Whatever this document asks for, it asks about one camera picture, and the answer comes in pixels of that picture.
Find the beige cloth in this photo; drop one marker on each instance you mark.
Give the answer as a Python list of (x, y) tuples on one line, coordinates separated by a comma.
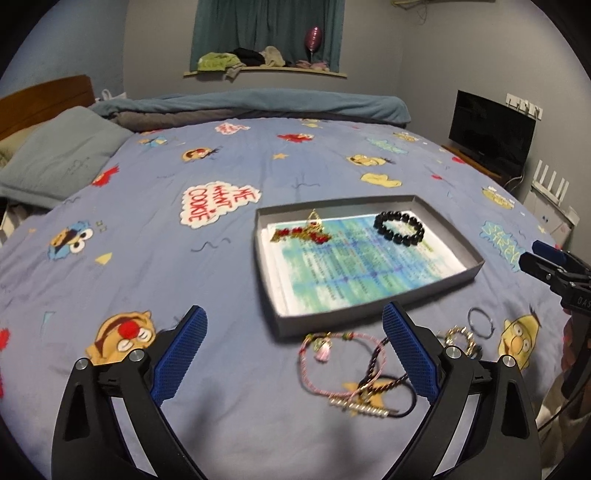
[(273, 55)]

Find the grey cardboard tray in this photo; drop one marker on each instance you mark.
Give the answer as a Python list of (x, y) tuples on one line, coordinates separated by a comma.
[(461, 272)]

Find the black cloth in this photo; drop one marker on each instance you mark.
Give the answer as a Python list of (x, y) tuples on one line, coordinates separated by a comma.
[(247, 55)]

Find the black television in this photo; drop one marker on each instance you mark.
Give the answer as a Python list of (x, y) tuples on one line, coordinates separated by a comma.
[(489, 127)]

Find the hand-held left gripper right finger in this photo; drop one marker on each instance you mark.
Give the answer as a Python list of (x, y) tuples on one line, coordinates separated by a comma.
[(408, 350)]

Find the white router with antennas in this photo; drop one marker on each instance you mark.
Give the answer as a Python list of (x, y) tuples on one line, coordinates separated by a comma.
[(556, 189)]

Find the white wall socket strip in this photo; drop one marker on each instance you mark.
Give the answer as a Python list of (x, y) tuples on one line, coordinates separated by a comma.
[(524, 104)]

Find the blue blanket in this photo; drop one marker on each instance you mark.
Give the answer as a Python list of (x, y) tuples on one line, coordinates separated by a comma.
[(258, 99)]

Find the grey blanket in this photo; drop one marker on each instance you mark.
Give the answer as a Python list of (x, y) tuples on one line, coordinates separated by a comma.
[(194, 119)]

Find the person's right forearm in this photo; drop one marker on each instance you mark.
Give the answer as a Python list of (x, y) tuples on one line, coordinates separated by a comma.
[(577, 360)]

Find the blue-green printed paper sheet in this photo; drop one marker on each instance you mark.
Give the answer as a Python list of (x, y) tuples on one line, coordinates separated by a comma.
[(360, 272)]

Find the grey-blue pillow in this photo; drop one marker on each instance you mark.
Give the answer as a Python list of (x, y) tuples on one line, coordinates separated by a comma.
[(60, 157)]

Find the green cloth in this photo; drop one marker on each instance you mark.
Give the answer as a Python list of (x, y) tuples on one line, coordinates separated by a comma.
[(214, 61)]

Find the cartoon printed blue bedsheet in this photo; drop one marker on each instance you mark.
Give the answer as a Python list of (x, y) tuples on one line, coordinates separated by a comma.
[(138, 258)]

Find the pink balloon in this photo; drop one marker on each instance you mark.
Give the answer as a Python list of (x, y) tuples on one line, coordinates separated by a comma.
[(313, 38)]

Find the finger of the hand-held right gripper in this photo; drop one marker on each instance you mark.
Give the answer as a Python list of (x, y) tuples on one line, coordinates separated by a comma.
[(547, 248), (538, 267)]

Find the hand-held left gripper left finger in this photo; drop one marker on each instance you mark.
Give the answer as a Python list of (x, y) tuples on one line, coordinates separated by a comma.
[(184, 350)]

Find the pink cloth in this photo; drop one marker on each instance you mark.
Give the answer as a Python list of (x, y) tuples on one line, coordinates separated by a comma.
[(311, 64)]

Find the pearl hair clip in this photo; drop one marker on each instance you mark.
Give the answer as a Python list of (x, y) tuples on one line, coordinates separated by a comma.
[(360, 407)]

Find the wooden headboard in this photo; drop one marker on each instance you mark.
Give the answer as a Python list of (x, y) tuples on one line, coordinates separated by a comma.
[(41, 94)]

